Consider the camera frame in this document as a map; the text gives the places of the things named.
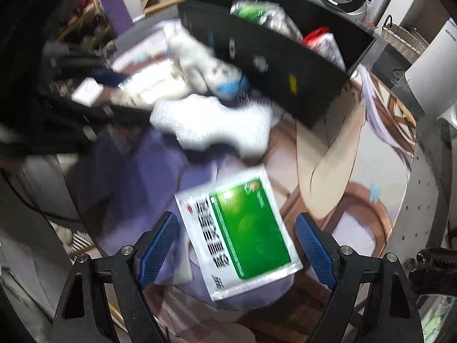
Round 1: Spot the red cap wipes packet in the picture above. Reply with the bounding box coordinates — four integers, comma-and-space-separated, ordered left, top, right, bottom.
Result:
302, 28, 347, 73

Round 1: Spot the printed anime table mat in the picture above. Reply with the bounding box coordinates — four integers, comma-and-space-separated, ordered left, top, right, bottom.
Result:
89, 19, 418, 343

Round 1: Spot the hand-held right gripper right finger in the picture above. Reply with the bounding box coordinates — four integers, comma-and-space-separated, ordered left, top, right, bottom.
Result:
296, 212, 425, 343

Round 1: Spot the silver foil packet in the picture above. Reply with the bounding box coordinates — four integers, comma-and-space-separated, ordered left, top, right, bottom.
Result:
71, 62, 187, 112

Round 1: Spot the black cardboard box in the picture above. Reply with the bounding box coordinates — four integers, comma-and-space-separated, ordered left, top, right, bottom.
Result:
177, 0, 377, 129

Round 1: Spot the white fluffy cloth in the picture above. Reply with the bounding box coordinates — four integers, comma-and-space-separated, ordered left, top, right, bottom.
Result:
150, 95, 274, 158

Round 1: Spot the green white sachet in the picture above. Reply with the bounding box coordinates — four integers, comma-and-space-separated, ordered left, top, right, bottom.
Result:
230, 0, 283, 26
174, 166, 304, 302

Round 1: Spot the white plush toy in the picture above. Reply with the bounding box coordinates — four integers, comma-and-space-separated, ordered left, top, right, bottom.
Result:
167, 29, 250, 99

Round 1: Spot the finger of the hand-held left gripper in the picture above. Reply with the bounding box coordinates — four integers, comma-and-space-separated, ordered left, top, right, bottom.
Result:
43, 41, 127, 88
37, 87, 155, 141

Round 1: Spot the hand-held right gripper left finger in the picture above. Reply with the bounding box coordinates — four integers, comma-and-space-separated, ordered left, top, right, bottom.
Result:
50, 212, 179, 343

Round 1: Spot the wicker basket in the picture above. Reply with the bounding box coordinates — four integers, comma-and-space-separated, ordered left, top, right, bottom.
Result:
380, 14, 429, 63

